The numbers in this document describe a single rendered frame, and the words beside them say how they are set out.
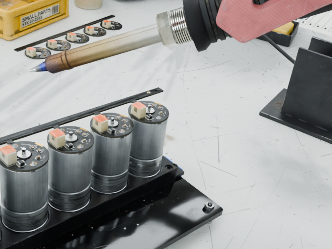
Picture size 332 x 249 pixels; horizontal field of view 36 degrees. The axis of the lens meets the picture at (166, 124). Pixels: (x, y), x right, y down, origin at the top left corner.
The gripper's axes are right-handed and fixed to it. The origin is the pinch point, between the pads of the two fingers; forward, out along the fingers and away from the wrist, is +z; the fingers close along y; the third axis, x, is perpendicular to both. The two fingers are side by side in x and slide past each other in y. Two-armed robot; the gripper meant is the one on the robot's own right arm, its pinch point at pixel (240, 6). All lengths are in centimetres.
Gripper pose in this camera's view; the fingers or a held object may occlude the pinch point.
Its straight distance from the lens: 21.6
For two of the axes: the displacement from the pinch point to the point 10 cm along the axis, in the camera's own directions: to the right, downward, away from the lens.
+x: 8.1, 5.2, 2.9
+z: -5.9, 6.7, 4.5
